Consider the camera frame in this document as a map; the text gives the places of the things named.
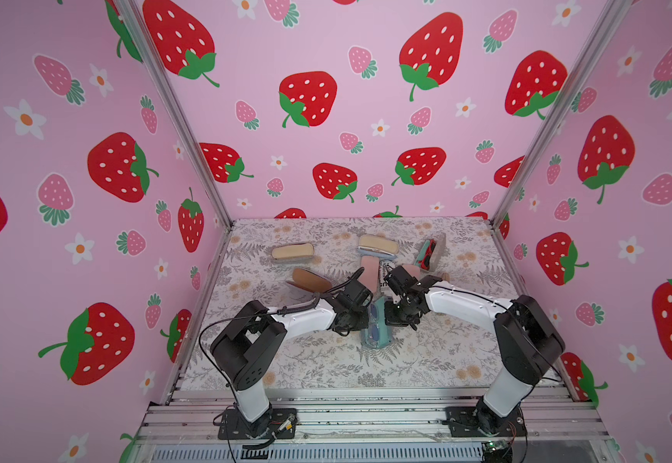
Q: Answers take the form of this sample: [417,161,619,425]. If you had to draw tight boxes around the aluminium corner post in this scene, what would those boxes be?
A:
[117,0,234,232]
[490,0,631,232]

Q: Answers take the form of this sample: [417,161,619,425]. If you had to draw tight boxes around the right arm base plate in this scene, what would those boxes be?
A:
[442,401,528,439]

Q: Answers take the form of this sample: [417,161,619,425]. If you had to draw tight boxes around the green case purple glasses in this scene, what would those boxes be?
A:
[361,296,393,349]

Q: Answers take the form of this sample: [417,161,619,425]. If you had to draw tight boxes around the grey fabric glasses case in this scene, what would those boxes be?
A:
[272,243,315,262]

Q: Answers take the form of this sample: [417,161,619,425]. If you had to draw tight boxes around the newspaper print glasses case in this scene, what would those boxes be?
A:
[378,260,395,281]

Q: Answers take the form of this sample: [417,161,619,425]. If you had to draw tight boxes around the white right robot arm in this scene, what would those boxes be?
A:
[384,266,566,434]

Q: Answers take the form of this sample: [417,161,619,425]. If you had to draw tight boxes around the pink glasses case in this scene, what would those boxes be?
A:
[358,256,380,292]

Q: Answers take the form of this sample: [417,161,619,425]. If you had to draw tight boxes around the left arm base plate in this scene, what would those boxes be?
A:
[218,408,297,441]

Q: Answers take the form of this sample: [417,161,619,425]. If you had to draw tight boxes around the purple case brown lining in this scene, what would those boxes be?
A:
[286,267,334,294]

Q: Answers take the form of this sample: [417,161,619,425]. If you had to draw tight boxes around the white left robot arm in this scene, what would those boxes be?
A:
[201,279,373,426]

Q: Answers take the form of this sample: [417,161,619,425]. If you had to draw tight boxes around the aluminium corner post left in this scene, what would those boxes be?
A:
[117,0,234,232]

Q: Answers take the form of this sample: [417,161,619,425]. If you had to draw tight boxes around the red sunglasses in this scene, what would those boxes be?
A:
[416,239,436,271]

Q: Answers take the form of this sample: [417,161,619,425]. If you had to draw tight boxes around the aluminium corner post right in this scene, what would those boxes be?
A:
[490,0,631,232]

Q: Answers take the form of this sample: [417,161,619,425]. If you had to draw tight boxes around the blue fabric glasses case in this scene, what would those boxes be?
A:
[357,235,400,260]

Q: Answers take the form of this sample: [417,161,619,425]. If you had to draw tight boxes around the aluminium rail frame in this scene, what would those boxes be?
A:
[123,386,623,462]

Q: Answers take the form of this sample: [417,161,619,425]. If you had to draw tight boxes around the grey case teal lining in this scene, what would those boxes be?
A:
[414,233,447,272]

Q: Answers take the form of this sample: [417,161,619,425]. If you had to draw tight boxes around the pink case black sunglasses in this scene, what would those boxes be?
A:
[402,264,427,286]

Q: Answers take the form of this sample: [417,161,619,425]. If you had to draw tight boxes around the clear pink purple glasses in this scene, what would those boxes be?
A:
[367,304,382,347]

